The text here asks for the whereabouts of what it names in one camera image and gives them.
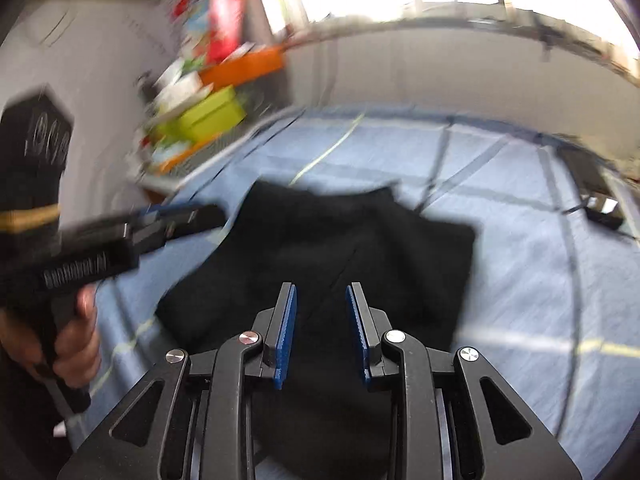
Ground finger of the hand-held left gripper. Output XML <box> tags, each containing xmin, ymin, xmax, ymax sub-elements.
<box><xmin>145</xmin><ymin>204</ymin><xmax>227</xmax><ymax>256</ymax></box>
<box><xmin>131</xmin><ymin>203</ymin><xmax>193</xmax><ymax>227</ymax></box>

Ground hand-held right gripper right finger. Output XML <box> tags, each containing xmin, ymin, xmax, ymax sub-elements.
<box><xmin>345</xmin><ymin>282</ymin><xmax>583</xmax><ymax>480</ymax></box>

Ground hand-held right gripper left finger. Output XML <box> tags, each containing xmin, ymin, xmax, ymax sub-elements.
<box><xmin>57</xmin><ymin>282</ymin><xmax>298</xmax><ymax>480</ymax></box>

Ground black pants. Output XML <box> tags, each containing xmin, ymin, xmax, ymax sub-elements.
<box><xmin>155</xmin><ymin>180</ymin><xmax>476</xmax><ymax>480</ymax></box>

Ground person's left hand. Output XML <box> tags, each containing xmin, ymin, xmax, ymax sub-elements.
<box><xmin>0</xmin><ymin>285</ymin><xmax>102</xmax><ymax>391</ymax></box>

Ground black white striped box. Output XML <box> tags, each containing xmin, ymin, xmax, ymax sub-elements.
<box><xmin>145</xmin><ymin>132</ymin><xmax>246</xmax><ymax>188</ymax></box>

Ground person's black printed clothing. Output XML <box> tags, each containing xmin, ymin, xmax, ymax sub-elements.
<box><xmin>0</xmin><ymin>90</ymin><xmax>76</xmax><ymax>261</ymax></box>

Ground lime green box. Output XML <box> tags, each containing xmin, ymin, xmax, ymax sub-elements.
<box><xmin>175</xmin><ymin>85</ymin><xmax>249</xmax><ymax>142</ymax></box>

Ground white tissue pack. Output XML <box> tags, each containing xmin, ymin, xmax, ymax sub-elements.
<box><xmin>152</xmin><ymin>60</ymin><xmax>211</xmax><ymax>113</ymax></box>

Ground orange box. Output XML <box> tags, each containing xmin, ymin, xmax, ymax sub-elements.
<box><xmin>200</xmin><ymin>45</ymin><xmax>287</xmax><ymax>88</ymax></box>

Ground blue patterned bed sheet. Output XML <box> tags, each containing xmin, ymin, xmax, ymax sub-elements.
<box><xmin>65</xmin><ymin>105</ymin><xmax>640</xmax><ymax>480</ymax></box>

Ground colourful picture bag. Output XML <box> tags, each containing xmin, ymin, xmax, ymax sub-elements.
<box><xmin>175</xmin><ymin>0</ymin><xmax>249</xmax><ymax>66</ymax></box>

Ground black device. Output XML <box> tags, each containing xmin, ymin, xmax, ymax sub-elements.
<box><xmin>565</xmin><ymin>147</ymin><xmax>626</xmax><ymax>231</ymax></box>

